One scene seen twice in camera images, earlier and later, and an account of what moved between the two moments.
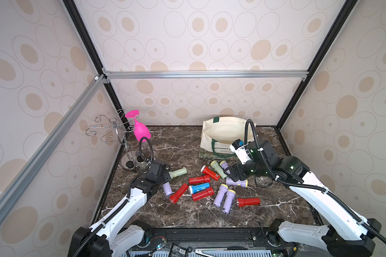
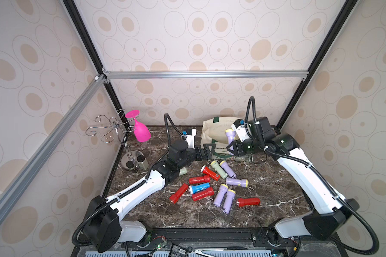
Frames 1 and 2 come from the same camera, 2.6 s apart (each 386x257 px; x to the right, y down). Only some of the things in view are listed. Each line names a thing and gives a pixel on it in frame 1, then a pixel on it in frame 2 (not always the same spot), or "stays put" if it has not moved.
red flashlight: x=199 y=180 stays put
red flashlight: x=204 y=169 stays put
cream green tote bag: x=218 y=134 stays put
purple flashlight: x=224 y=165 stays put
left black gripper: x=166 y=174 → x=205 y=145
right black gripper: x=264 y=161 → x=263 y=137
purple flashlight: x=167 y=189 → x=231 y=134
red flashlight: x=173 y=198 stays put
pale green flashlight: x=177 y=173 stays put
